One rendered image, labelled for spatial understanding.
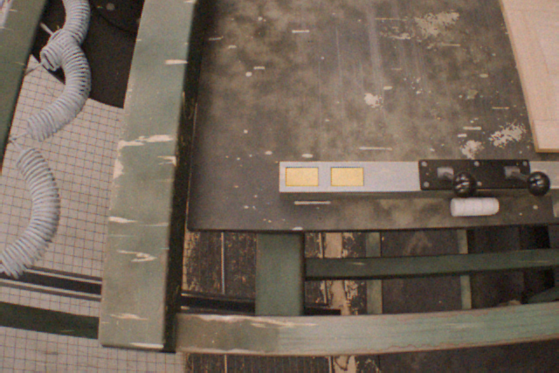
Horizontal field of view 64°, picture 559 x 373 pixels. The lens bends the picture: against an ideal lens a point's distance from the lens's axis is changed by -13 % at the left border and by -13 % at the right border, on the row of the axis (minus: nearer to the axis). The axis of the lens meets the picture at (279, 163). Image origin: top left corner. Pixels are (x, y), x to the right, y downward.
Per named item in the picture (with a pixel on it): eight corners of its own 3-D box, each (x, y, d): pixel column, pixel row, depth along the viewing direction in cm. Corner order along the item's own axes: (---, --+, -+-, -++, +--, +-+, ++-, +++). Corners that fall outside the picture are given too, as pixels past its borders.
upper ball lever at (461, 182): (452, 183, 77) (480, 200, 64) (431, 184, 78) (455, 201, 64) (453, 160, 77) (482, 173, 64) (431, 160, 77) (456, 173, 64)
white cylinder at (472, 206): (451, 218, 78) (493, 217, 78) (456, 213, 76) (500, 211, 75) (449, 201, 79) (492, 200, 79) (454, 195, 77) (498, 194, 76)
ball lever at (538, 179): (517, 183, 77) (554, 198, 64) (497, 183, 77) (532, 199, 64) (518, 160, 76) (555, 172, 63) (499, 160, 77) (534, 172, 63)
